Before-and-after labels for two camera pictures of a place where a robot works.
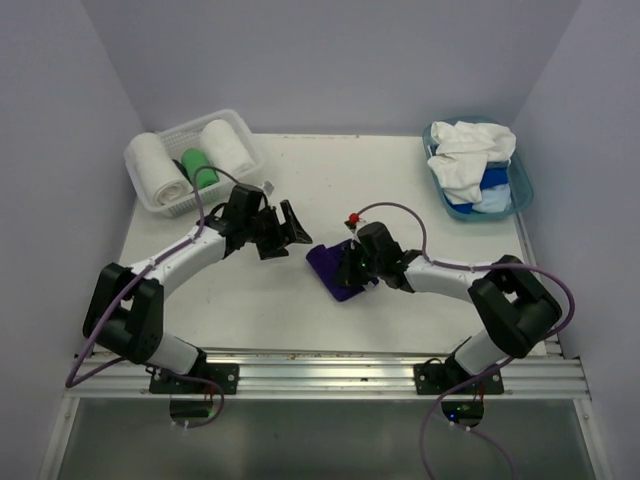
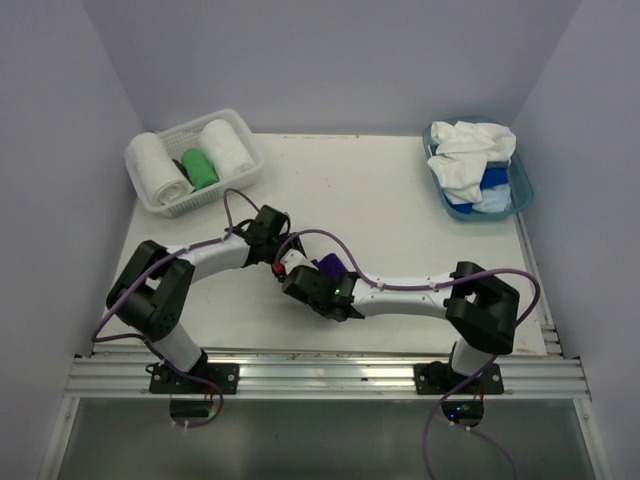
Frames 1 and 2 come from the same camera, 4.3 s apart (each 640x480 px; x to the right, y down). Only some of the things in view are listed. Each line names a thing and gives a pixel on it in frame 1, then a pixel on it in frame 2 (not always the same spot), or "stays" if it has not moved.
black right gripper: (345, 272) to (314, 269)
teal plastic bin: (520, 181) stays
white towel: (464, 151) stays
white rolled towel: (224, 148) stays
